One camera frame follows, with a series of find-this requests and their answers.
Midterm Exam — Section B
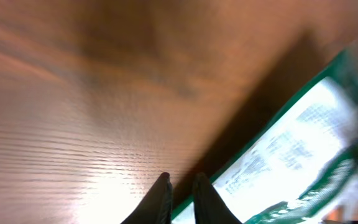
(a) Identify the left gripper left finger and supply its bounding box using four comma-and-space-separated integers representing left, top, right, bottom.
122, 172, 173, 224

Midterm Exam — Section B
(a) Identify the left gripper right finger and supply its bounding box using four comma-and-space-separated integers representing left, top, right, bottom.
192, 173, 241, 224

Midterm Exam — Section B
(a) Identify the green sponge pack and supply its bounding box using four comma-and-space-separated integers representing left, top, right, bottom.
170, 42, 358, 224

